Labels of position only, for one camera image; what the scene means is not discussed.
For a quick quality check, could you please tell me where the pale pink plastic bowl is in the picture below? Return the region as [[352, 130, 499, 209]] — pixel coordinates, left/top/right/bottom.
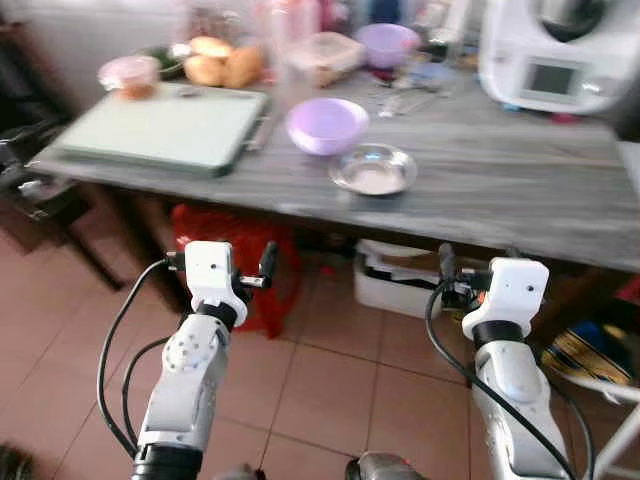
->
[[286, 97, 371, 156]]

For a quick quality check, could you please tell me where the red plastic stool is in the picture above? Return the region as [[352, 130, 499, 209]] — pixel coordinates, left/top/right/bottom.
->
[[170, 203, 301, 339]]

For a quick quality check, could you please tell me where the white plastic bin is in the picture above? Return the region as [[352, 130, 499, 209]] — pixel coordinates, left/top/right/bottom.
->
[[353, 240, 451, 319]]

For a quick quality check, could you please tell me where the small stainless steel bowl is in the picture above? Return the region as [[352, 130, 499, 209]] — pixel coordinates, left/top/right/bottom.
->
[[329, 144, 418, 197]]

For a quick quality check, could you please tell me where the black yellow striped bag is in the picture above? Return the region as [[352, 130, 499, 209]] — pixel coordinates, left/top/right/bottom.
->
[[540, 320, 640, 387]]

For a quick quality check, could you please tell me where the metal cutlery piece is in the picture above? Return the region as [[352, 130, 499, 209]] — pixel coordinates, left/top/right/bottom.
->
[[370, 86, 446, 119]]

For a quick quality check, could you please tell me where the pale green cutting board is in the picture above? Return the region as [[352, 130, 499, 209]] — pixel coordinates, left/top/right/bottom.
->
[[50, 83, 273, 179]]

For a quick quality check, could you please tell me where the grey robot left foot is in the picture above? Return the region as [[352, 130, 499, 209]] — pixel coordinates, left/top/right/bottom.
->
[[215, 465, 266, 480]]

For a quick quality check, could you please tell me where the grey robot foot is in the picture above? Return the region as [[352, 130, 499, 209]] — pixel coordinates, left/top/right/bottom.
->
[[345, 452, 429, 480], [215, 465, 266, 480]]

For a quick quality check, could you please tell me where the golden bread bun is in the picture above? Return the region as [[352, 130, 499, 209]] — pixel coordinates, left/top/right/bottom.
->
[[190, 37, 234, 59], [183, 55, 227, 89], [222, 45, 267, 90]]

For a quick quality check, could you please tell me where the grey robot right foot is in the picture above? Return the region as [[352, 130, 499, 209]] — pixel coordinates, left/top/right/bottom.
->
[[345, 452, 429, 480]]

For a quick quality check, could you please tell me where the clear lidded food container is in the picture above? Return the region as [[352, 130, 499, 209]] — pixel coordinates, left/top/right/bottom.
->
[[285, 32, 366, 89]]

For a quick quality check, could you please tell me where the white folding table leg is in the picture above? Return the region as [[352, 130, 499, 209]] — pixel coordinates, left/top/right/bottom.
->
[[585, 375, 640, 480]]

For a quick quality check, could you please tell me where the green bowl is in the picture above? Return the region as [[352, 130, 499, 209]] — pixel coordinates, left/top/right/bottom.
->
[[140, 45, 191, 81]]

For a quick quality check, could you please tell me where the purple plastic bowl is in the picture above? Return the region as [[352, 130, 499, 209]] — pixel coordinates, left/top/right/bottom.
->
[[355, 23, 421, 69]]

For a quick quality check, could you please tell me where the small tub with orange food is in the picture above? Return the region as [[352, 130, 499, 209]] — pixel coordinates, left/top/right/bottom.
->
[[98, 55, 161, 101]]

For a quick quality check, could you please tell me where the white kitchen cooking machine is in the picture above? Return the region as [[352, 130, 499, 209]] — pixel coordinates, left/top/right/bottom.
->
[[478, 0, 640, 116]]

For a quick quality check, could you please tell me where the clear plastic jug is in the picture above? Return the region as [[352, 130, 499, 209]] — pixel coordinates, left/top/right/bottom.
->
[[255, 0, 321, 61]]

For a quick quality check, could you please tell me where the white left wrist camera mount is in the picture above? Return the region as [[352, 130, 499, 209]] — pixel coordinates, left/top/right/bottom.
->
[[185, 241, 249, 313]]

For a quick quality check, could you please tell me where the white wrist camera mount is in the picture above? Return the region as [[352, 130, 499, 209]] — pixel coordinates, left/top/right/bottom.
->
[[185, 241, 249, 313], [462, 258, 551, 341]]

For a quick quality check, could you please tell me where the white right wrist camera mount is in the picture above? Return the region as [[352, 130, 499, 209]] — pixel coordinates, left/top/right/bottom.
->
[[462, 258, 551, 341]]

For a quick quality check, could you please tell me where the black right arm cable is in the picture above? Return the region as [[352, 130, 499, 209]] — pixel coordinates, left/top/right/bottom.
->
[[425, 280, 596, 480]]

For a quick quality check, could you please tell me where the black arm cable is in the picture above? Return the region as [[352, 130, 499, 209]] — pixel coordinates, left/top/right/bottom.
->
[[425, 280, 596, 480], [97, 258, 191, 456]]

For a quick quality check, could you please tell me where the dark wooden counter frame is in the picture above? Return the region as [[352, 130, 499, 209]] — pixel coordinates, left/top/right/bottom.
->
[[30, 165, 640, 331]]

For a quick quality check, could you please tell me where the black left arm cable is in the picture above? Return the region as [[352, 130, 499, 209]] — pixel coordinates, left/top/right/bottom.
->
[[97, 258, 191, 456]]

